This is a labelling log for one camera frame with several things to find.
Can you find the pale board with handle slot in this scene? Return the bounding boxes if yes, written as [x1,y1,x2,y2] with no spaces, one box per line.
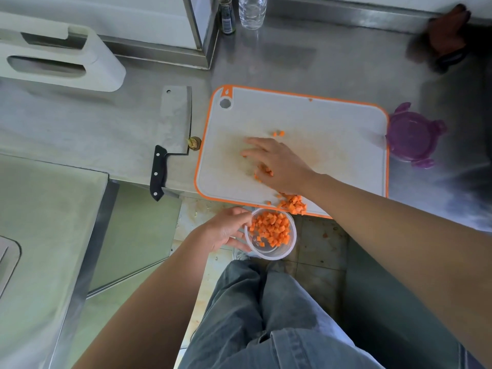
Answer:
[0,236,22,300]

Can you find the black-handled kitchen knife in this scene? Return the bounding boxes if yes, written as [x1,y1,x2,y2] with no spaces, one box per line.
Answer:
[149,85,193,202]

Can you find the person's right forearm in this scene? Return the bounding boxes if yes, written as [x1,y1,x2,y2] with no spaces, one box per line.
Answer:
[302,173,492,367]

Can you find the small gold-capped bottle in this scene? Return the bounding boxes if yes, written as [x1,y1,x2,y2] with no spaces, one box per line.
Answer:
[216,0,237,35]

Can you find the dark red cloth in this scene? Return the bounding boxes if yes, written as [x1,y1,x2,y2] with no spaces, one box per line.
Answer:
[407,3,473,73]

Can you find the pale green cabinet front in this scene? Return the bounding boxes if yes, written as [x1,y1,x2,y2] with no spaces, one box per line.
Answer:
[67,182,183,369]
[344,238,462,369]

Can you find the blue denim trousers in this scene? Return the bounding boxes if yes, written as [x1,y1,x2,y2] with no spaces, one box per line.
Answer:
[178,260,358,369]

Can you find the person's left forearm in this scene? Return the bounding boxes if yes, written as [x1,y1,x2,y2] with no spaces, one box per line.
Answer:
[73,230,211,369]

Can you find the cluster of carrot bits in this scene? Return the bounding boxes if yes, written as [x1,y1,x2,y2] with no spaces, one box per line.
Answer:
[253,130,286,184]

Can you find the clear plastic water bottle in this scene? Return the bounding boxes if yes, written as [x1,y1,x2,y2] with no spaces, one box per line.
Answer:
[238,0,268,30]

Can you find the person's right hand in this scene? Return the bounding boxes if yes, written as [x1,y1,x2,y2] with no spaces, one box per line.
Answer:
[241,137,318,196]

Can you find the blue denim shirt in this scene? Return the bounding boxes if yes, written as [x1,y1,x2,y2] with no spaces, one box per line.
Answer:
[245,328,385,369]

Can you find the person's left hand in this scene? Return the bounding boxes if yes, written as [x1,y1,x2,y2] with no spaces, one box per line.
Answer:
[198,206,254,253]

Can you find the purple round container lid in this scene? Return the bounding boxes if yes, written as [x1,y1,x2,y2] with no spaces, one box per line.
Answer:
[385,102,448,170]

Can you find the white orange-rimmed cutting board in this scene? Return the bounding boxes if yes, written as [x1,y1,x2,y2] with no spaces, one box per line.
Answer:
[193,85,391,219]

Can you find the purple lidded container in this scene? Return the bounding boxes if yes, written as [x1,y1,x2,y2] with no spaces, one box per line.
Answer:
[244,208,297,261]

